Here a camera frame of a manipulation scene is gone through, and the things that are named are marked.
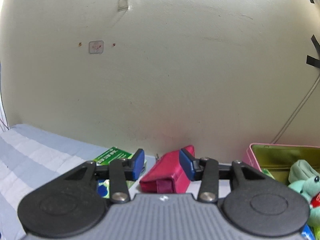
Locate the black tape cross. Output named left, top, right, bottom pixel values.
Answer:
left=306, top=35, right=320, bottom=68

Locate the magenta wallet pouch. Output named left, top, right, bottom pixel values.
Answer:
left=139, top=150, right=190, bottom=194

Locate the striped blue bed sheet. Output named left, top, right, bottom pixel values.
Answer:
left=0, top=123, right=246, bottom=240

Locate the teal plush toy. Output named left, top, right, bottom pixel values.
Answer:
left=289, top=176, right=320, bottom=228

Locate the teal zip pouch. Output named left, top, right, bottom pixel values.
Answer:
left=288, top=159, right=319, bottom=184

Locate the large green carton box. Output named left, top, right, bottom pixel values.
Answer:
left=94, top=147, right=145, bottom=203

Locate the pink metal tin box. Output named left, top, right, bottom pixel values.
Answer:
left=242, top=143, right=319, bottom=185

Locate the grey wall cable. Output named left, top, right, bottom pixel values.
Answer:
left=271, top=73, right=320, bottom=144

